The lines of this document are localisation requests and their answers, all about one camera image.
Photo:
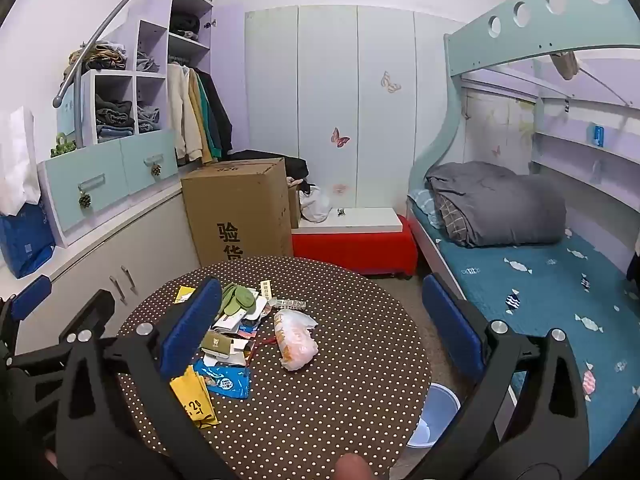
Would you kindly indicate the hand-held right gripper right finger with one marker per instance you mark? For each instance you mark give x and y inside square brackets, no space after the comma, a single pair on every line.
[450,327]

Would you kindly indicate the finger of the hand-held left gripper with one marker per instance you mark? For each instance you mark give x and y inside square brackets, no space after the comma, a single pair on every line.
[95,310]
[30,297]

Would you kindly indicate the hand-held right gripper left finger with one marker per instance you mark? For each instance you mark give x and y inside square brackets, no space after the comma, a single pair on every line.
[192,320]

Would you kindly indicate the green striped packet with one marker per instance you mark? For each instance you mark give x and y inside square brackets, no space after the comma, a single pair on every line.
[239,299]

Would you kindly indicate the white paper packet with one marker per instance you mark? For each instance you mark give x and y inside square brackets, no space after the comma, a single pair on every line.
[227,358]

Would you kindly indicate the blue snack packet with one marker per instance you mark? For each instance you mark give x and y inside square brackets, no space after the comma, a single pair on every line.
[225,380]

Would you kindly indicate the yellow snack packet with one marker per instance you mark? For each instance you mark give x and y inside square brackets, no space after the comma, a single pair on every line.
[192,395]

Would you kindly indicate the light blue waste bin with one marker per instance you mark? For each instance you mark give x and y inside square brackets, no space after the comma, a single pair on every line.
[435,410]

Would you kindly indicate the white orange plastic bag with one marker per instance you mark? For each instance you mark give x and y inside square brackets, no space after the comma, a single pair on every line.
[297,340]

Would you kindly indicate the person's left hand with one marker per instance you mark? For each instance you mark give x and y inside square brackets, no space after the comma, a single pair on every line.
[51,458]

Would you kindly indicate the person's right hand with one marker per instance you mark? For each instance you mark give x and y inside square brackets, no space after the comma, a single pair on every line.
[352,469]

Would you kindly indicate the small yellow card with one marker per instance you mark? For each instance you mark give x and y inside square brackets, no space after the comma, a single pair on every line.
[186,295]

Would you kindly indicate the olive green packet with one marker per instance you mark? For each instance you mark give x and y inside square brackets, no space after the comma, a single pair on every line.
[217,344]

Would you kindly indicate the grey low cabinet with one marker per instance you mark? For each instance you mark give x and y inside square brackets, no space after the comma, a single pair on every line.
[100,260]

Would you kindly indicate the white card pile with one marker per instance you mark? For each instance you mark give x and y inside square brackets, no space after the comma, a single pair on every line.
[250,317]

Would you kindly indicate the blue shopping bag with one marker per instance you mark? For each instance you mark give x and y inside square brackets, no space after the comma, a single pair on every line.
[25,240]

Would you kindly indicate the white label strip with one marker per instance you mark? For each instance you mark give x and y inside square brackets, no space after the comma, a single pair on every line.
[266,290]

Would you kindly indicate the teal fish print bedspread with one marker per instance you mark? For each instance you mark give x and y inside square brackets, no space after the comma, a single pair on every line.
[540,300]

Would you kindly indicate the clear plastic wrapper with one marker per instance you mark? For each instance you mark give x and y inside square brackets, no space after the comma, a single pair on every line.
[289,305]

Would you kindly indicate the pine cone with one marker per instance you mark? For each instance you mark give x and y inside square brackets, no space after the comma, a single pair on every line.
[86,200]
[156,170]

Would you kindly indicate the large cardboard box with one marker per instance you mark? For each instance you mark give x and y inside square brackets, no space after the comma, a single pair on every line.
[235,210]

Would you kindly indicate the red ottoman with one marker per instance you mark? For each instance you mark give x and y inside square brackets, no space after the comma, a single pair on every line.
[355,252]

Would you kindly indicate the light blue plaid pillow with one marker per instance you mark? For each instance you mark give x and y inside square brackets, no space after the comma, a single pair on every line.
[425,205]

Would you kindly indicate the teal drawer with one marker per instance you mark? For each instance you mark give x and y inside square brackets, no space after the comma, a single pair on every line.
[150,155]
[85,180]

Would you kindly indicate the grey duvet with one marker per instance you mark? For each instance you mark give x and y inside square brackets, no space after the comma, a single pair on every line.
[500,205]

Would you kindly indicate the white paper bag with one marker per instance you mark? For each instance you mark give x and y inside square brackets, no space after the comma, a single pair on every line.
[17,160]

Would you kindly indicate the white board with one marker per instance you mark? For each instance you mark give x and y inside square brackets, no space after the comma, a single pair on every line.
[360,220]

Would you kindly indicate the polka dot covered round table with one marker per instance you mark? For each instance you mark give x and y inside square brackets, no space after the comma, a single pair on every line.
[325,400]

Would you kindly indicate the white plastic bag on bench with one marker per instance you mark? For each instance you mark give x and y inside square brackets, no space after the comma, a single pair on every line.
[315,205]

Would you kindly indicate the faded pink butterfly sticker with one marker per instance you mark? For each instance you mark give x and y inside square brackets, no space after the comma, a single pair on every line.
[340,189]

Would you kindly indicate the black clothes pile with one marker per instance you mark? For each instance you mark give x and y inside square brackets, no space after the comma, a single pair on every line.
[280,157]

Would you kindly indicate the dark folded clothes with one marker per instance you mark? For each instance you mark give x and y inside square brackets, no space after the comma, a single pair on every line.
[114,117]

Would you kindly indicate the green hanging jacket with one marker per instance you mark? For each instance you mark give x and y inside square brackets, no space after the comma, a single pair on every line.
[209,125]

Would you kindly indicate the cream hanging jacket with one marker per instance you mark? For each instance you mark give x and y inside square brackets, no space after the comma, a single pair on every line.
[181,115]

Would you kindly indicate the black hanging coat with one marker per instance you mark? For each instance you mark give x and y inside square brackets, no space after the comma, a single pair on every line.
[220,110]

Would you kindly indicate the small blue box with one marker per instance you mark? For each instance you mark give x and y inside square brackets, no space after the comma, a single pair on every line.
[598,135]

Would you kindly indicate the mixed clothes pile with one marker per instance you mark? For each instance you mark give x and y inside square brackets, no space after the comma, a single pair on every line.
[97,55]

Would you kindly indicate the outline butterfly sticker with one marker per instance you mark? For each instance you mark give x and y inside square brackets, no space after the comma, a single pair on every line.
[391,81]

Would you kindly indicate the grey folded clothes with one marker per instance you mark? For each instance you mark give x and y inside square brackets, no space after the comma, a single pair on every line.
[147,62]

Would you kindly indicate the white wardrobe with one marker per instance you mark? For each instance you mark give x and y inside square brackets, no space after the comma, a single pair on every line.
[325,75]

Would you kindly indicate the purple white shelf unit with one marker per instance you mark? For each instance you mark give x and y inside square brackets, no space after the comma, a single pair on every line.
[165,35]

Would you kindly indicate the brown hanging cloth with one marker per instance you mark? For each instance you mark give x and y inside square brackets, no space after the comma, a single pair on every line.
[566,65]

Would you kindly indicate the black folded clothes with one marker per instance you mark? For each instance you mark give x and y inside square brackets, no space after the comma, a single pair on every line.
[186,26]

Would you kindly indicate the grey metal handrail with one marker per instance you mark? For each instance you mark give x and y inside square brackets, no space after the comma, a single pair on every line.
[125,7]

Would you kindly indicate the purple wall shelf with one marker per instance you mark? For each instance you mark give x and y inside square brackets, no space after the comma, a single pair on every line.
[585,160]

